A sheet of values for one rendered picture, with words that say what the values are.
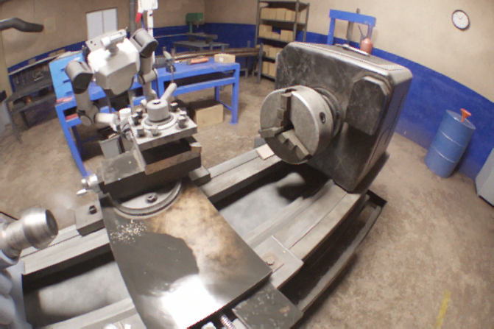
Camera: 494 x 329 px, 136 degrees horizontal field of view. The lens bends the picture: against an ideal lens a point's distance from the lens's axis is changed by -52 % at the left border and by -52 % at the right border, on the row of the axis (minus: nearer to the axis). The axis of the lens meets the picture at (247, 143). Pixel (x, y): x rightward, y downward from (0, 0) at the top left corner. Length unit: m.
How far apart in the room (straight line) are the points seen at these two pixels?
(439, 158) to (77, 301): 3.78
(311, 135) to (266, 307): 0.48
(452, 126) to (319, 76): 2.79
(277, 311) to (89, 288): 0.62
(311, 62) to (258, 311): 0.80
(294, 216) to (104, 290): 0.71
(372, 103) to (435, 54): 3.37
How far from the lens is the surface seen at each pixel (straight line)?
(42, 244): 0.51
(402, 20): 4.09
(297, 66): 0.86
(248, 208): 0.87
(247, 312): 0.54
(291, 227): 0.70
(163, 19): 7.77
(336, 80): 0.76
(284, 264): 0.59
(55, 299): 0.93
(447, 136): 3.40
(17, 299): 0.81
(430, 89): 3.99
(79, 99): 1.23
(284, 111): 0.62
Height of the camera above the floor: 1.40
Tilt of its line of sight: 34 degrees down
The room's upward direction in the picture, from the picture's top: 4 degrees clockwise
